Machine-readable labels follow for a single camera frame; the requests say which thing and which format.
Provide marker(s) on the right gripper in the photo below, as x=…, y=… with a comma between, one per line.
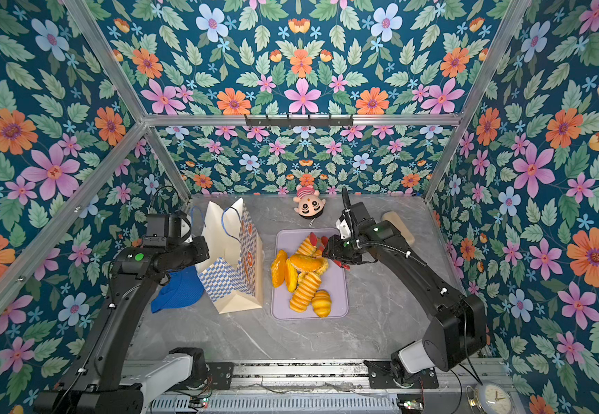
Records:
x=334, y=250

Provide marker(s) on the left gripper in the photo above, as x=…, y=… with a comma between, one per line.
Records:
x=203, y=252

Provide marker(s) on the red silicone tongs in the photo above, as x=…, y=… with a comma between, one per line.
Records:
x=325, y=247

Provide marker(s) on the round orange bread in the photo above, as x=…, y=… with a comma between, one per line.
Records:
x=307, y=264

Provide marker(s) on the ridged long bread top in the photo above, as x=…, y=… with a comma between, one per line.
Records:
x=311, y=246

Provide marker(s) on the ridged long bread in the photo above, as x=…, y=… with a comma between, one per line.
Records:
x=311, y=246
x=301, y=298

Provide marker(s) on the checkered paper bag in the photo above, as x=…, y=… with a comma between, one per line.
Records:
x=232, y=276

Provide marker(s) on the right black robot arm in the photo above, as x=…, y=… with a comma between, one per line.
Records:
x=457, y=327

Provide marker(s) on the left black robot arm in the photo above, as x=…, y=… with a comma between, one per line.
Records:
x=94, y=382

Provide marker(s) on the small croissant bread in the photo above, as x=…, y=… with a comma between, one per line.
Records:
x=321, y=303

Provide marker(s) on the yellow oval bread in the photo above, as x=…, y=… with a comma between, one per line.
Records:
x=292, y=277

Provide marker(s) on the oval orange bread left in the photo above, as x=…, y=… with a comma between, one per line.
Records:
x=279, y=270

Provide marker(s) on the beige sponge block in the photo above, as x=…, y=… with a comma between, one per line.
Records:
x=394, y=218

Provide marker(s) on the lavender tray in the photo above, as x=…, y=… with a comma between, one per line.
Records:
x=333, y=280

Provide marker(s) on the cartoon face plush toy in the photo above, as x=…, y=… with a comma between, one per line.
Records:
x=308, y=202

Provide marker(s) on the analog clock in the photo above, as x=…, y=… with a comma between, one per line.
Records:
x=490, y=398

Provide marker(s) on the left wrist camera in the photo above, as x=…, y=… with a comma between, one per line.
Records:
x=167, y=230

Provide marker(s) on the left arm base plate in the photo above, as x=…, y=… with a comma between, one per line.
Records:
x=216, y=376

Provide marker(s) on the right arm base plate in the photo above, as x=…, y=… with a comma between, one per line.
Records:
x=391, y=375

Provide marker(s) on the black hook rail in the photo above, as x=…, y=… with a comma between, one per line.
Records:
x=288, y=121

